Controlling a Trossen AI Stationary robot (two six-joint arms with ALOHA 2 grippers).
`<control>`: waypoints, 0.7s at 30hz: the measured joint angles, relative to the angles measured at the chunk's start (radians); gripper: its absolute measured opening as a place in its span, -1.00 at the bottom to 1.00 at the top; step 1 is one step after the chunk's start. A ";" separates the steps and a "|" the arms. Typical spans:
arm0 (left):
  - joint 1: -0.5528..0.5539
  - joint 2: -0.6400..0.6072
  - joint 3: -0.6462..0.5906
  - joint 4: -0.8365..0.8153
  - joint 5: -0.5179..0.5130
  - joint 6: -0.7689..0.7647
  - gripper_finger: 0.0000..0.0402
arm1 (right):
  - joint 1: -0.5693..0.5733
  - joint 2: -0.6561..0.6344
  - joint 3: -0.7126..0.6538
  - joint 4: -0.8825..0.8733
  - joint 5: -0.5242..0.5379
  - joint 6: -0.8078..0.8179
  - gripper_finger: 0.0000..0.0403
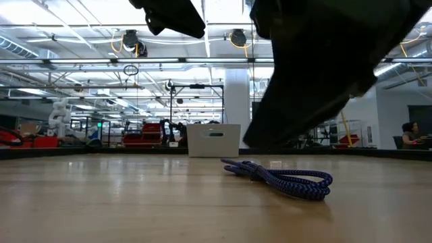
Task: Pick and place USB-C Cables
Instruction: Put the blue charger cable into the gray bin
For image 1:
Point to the white plastic bin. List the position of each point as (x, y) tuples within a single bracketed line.
[(202, 145)]

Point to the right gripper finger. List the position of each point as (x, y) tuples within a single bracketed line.
[(320, 67)]

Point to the person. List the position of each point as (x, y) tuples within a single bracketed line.
[(410, 135)]

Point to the black aluminium table frame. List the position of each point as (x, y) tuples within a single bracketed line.
[(101, 153)]

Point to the black metal stand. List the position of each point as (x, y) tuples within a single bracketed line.
[(197, 86)]

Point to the red storage bins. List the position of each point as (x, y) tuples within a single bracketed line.
[(44, 141), (152, 133)]

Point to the white robot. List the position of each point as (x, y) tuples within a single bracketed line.
[(59, 116)]

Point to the background black robot arm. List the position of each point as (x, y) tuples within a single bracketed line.
[(168, 126)]

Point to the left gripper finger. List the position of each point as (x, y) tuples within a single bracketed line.
[(172, 17)]

